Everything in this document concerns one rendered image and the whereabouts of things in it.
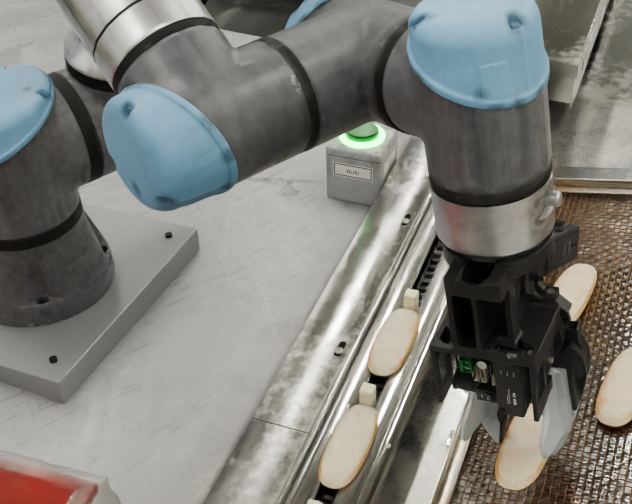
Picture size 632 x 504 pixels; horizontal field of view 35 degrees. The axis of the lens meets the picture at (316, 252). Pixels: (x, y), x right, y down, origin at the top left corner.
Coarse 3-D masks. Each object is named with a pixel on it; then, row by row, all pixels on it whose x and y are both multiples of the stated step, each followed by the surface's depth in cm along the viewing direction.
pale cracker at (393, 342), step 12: (396, 312) 102; (408, 312) 102; (384, 324) 101; (396, 324) 100; (408, 324) 100; (384, 336) 99; (396, 336) 99; (408, 336) 99; (372, 348) 98; (384, 348) 98; (396, 348) 98; (408, 348) 98; (372, 360) 97; (384, 360) 97; (396, 360) 97; (372, 372) 96; (384, 372) 96
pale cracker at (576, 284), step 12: (576, 264) 100; (564, 276) 98; (576, 276) 98; (588, 276) 98; (564, 288) 97; (576, 288) 96; (588, 288) 96; (576, 300) 95; (588, 300) 96; (576, 312) 94
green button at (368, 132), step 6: (360, 126) 121; (366, 126) 121; (372, 126) 121; (348, 132) 120; (354, 132) 120; (360, 132) 120; (366, 132) 120; (372, 132) 120; (378, 132) 120; (348, 138) 120; (354, 138) 119; (360, 138) 119; (366, 138) 119; (372, 138) 119
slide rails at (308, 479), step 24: (432, 216) 116; (432, 240) 112; (408, 264) 109; (432, 288) 106; (384, 312) 103; (432, 312) 103; (360, 360) 98; (408, 360) 98; (360, 384) 95; (336, 408) 93; (384, 408) 93; (384, 432) 91; (312, 456) 89; (312, 480) 87; (360, 480) 87
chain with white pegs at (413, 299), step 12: (432, 252) 112; (432, 264) 111; (432, 276) 109; (408, 288) 103; (420, 288) 108; (408, 300) 102; (420, 300) 107; (372, 384) 93; (384, 384) 97; (360, 396) 92; (372, 396) 92; (324, 492) 87; (336, 492) 87
